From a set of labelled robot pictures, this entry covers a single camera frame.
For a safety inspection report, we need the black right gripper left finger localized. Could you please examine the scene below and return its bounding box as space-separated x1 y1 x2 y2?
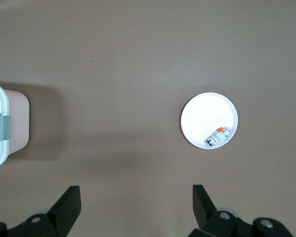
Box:
0 185 81 237

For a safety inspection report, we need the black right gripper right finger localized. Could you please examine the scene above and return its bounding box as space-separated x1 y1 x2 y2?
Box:
188 184 295 237

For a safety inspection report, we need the white circuit breaker orange lever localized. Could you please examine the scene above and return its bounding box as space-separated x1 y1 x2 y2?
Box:
204 126 232 148

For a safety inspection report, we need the pink round plate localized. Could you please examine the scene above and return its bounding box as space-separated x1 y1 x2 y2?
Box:
181 92 239 150

